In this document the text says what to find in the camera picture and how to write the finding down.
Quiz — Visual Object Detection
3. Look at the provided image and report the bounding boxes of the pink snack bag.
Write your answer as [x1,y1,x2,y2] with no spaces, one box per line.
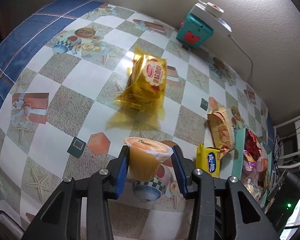
[243,150,258,181]

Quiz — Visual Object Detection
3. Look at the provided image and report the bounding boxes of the yellow blue biscuit packet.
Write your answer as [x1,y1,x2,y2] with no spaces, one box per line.
[195,144,221,178]

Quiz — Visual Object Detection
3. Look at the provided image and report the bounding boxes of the red peanut snack bag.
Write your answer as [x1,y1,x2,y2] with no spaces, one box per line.
[245,130,267,161]

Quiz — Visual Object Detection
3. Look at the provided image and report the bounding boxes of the yellow jelly cup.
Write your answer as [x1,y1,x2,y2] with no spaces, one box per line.
[124,137,173,181]

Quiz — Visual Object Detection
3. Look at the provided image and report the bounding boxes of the round bun clear bag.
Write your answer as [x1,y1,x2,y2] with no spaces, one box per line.
[241,176,265,202]

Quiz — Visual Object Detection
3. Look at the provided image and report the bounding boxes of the orange snack bag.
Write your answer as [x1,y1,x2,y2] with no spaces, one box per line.
[256,157,268,180]

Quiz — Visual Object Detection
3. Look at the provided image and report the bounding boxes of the white metal rack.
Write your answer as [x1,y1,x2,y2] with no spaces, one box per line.
[274,115,300,172]

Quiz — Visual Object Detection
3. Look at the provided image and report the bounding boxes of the teal white cardboard box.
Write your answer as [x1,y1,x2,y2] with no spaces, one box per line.
[231,128,272,207]

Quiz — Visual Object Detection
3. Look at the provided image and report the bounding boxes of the orange beige cracker packet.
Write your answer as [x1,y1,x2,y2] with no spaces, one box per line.
[207,106,236,159]

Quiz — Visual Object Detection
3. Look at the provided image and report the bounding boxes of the yellow transparent cracker pack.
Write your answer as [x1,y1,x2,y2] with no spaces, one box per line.
[114,46,167,126]

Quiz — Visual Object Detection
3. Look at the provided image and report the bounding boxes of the checkered patterned tablecloth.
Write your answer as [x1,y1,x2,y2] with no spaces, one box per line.
[0,0,271,239]

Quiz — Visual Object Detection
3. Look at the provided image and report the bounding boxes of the white power strip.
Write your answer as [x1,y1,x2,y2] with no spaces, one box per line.
[190,3,232,37]

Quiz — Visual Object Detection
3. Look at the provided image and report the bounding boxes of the teal toy box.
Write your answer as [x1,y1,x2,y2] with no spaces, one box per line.
[176,12,213,48]

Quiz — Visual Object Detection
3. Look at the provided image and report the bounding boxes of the white power cable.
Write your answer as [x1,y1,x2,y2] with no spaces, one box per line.
[228,34,254,82]

